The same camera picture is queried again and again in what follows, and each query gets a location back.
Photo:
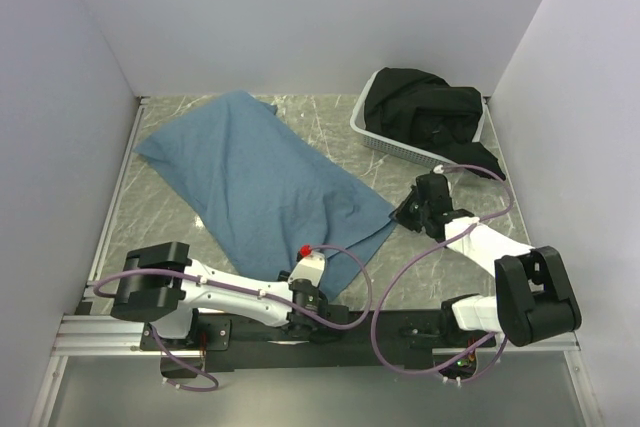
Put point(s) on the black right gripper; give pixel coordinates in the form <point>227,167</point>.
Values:
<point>401,214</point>

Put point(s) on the black cloth in basket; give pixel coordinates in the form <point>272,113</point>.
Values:
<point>435,117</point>

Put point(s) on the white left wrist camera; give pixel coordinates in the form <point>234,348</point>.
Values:
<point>310,266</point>

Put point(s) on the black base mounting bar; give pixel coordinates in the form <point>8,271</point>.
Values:
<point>406,338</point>

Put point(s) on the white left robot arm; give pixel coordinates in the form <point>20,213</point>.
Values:
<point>167,289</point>

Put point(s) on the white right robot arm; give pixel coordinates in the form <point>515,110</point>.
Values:
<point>534,299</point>

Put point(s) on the blue fabric pillowcase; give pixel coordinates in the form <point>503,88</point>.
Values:
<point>263,192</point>

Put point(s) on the grey plastic basket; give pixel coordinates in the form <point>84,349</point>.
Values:
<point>400,147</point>

